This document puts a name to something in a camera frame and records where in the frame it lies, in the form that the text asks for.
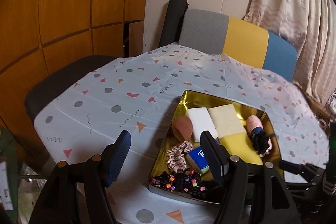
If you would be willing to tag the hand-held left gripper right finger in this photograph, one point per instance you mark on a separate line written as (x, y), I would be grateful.
(212, 158)

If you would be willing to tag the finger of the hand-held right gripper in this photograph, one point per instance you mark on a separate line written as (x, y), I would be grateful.
(291, 166)

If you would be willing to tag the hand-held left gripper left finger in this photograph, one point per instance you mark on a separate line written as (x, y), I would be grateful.
(119, 158)

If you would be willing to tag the blue tissue pack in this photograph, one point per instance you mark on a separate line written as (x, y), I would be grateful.
(197, 158)

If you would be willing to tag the green yellow sponge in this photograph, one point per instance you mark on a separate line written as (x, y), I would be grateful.
(241, 148)

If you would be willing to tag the pink satin scrunchie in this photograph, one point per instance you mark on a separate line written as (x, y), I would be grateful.
(174, 158)

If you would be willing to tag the white sponge block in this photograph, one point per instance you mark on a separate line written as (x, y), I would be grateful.
(200, 120)

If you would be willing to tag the cream cleaning cloth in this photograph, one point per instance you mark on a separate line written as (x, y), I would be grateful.
(227, 119)

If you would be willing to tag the brown makeup sponge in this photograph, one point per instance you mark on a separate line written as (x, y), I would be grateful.
(182, 128)

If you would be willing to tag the pink towel roll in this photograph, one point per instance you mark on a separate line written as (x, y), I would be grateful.
(253, 123)

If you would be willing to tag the gold tin box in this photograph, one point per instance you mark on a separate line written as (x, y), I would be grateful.
(194, 100)

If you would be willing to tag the patterned plastic tablecloth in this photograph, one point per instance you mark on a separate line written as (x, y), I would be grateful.
(105, 108)

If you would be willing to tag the black chair seat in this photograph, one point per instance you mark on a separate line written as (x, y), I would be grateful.
(60, 79)

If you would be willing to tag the grey yellow blue cushion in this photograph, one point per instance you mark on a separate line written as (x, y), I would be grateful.
(246, 40)

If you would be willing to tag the black rolled mat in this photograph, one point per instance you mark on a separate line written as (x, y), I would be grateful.
(172, 22)

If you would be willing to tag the beige patterned curtain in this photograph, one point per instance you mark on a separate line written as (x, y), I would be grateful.
(296, 3)

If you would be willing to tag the wooden wardrobe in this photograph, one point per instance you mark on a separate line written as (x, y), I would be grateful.
(65, 3)

